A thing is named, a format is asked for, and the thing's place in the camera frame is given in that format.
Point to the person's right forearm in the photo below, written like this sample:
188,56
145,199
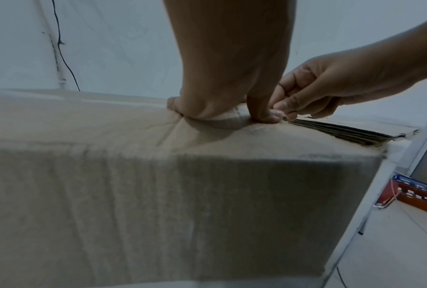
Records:
412,56

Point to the person's right hand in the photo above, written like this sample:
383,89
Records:
327,81

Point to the person's left hand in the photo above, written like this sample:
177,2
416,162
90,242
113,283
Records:
235,56

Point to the red crate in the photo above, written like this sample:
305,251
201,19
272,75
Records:
420,197

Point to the stack of boxes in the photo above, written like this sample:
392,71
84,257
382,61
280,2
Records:
128,197

